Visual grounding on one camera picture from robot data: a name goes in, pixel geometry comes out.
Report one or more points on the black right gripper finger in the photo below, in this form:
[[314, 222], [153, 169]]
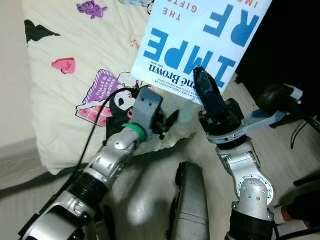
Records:
[[209, 92]]

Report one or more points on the white book blue letters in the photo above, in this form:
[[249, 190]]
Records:
[[195, 30]]

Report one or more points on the cream mattress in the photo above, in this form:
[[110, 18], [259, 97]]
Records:
[[12, 75]]

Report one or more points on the grey robot right leg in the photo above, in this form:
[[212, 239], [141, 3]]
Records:
[[192, 205]]

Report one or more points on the cream cartoon print quilt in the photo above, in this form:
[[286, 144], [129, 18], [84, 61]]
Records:
[[80, 35]]

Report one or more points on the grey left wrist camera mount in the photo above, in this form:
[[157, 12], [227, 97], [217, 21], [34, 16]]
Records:
[[147, 105]]

